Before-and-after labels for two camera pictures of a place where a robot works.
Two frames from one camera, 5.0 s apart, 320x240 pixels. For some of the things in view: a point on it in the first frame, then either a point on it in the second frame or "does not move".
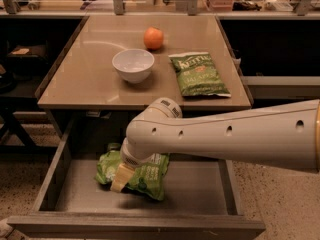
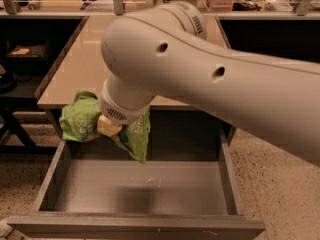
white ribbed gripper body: (129, 158) -> (117, 113)
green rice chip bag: (147, 178) -> (79, 123)
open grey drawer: (72, 205) does not move
